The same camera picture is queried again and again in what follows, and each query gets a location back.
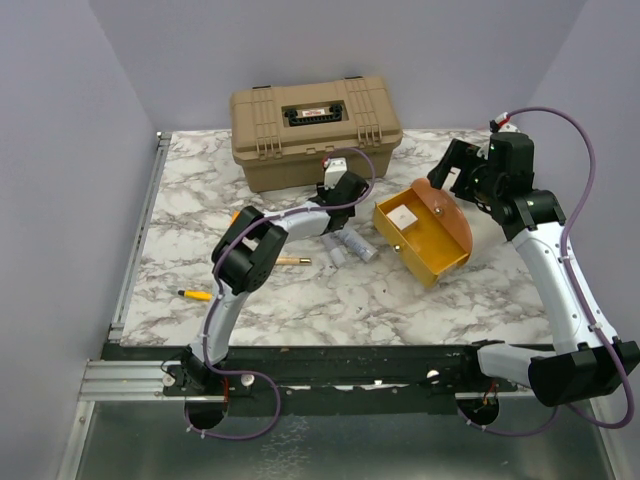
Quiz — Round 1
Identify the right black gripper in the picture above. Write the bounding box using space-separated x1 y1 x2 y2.
429 137 501 206

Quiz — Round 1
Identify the small white box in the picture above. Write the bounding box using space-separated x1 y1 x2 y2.
387 204 418 231

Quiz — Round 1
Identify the white round makeup organizer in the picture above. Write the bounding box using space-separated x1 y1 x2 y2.
373 169 505 288

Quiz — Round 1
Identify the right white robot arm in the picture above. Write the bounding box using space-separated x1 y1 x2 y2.
428 132 639 407

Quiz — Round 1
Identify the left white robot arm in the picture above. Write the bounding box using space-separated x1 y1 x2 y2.
181 171 372 395

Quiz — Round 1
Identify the lavender small bottle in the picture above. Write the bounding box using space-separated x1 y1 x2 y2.
321 234 346 268

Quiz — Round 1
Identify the white spray bottle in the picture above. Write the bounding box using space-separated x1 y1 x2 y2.
337 226 378 262

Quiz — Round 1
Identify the tan plastic toolbox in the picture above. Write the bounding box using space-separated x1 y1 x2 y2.
230 76 403 193

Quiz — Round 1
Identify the beige concealer tube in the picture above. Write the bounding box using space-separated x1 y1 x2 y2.
276 256 312 266

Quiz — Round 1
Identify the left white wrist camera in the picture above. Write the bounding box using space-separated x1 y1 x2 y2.
323 157 348 190

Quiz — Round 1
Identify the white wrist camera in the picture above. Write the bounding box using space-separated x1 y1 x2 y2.
323 157 348 190
477 112 520 159

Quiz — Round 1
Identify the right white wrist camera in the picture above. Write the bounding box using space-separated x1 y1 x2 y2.
477 112 520 159

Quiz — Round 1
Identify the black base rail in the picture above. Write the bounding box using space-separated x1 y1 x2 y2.
101 343 515 417

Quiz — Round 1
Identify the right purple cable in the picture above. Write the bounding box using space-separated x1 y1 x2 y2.
457 105 634 438

